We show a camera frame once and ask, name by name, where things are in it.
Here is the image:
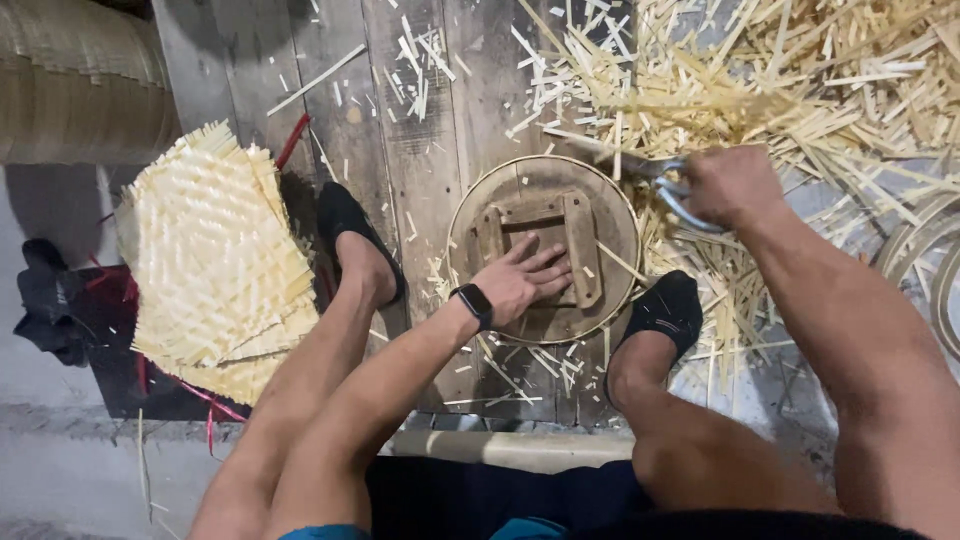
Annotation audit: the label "person's right hand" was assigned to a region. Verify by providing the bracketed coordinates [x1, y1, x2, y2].
[678, 144, 789, 231]

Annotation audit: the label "person's left hand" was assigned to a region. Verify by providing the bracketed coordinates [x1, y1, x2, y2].
[472, 232, 576, 329]

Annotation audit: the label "metal scissors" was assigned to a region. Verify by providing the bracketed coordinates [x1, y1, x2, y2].
[576, 141, 727, 234]

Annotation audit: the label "round wooden mould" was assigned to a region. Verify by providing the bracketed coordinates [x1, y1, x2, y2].
[447, 154, 643, 346]

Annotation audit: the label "black right shoe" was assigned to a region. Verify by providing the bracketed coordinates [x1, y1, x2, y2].
[621, 269, 705, 363]

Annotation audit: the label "black shoe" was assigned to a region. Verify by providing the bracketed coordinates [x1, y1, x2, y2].
[316, 181, 408, 309]
[621, 269, 705, 363]

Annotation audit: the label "pile of bamboo strip offcuts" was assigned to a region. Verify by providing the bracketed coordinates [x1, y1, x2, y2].
[420, 0, 960, 410]

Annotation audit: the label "bamboo hoops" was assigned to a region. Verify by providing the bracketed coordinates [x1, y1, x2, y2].
[872, 191, 960, 365]

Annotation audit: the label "black smartwatch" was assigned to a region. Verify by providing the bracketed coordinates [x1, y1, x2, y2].
[449, 282, 496, 333]

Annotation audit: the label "person's right leg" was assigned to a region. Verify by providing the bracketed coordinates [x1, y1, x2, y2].
[603, 330, 843, 519]

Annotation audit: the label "person's leg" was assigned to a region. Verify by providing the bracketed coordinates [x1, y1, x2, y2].
[187, 231, 400, 540]
[603, 330, 843, 519]

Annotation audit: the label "wooden plank platform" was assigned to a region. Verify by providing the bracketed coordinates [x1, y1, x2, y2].
[150, 0, 676, 430]

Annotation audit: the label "black left shoe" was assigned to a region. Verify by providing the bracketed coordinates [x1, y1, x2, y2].
[316, 181, 408, 309]

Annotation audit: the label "dark blue shorts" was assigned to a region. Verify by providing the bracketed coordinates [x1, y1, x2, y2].
[366, 456, 655, 540]

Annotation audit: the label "long bamboo strip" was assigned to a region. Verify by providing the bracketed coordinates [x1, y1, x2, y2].
[266, 42, 368, 118]

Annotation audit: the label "person's left leg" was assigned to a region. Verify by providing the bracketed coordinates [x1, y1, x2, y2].
[187, 231, 400, 540]

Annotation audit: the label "stack of woven bamboo mats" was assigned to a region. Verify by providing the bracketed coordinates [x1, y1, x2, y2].
[114, 120, 322, 408]

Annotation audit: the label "stack of finished woven trays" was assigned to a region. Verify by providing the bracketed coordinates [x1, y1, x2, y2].
[0, 0, 183, 167]

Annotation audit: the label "black cloth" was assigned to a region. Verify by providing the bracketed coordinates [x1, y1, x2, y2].
[12, 238, 93, 369]

